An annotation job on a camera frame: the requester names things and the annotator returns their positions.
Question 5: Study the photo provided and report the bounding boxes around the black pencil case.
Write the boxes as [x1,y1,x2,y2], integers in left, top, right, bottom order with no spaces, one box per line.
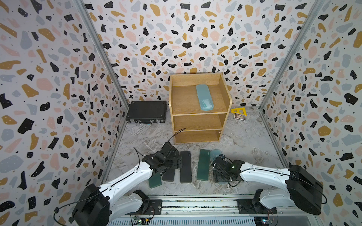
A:
[162,169,175,182]
[180,151,192,184]

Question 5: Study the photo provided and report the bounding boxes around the yellow triangle ruler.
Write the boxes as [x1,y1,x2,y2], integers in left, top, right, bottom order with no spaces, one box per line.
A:
[231,107,247,116]

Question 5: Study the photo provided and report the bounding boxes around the black right pencil case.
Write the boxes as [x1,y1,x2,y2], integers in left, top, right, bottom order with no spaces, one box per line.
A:
[180,151,192,184]

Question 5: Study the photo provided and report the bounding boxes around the dark green pencil case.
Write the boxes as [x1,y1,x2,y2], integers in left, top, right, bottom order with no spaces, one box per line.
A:
[197,149,210,181]
[148,173,162,189]

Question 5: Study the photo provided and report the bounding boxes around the light blue pencil case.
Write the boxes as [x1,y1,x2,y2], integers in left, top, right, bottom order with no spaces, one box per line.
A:
[196,84,214,111]
[210,149,222,163]

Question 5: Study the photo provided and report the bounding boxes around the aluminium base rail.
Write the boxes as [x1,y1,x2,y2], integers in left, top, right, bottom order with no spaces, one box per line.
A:
[107,195,323,226]

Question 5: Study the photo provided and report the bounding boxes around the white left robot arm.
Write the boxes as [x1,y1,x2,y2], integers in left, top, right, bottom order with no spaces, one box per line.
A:
[70,142,182,226]

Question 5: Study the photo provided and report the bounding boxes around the small photo card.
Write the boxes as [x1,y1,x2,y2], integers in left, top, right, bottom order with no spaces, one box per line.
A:
[234,113,246,121]

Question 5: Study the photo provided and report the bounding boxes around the wooden three-tier shelf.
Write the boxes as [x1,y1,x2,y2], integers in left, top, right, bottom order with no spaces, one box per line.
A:
[169,73,232,144]

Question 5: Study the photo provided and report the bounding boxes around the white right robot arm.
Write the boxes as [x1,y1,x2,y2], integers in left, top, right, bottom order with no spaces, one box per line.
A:
[211,154,327,215]

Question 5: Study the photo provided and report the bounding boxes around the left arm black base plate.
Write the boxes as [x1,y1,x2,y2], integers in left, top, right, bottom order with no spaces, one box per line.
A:
[133,199,163,216]

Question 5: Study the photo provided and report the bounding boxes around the black left pencil case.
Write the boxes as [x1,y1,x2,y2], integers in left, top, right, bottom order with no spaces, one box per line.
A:
[162,169,175,182]

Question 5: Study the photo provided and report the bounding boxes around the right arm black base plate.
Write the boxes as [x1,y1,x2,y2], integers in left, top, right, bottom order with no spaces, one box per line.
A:
[236,199,277,215]

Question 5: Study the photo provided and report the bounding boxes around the black briefcase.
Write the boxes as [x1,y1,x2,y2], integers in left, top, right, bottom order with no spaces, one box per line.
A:
[126,101,167,124]

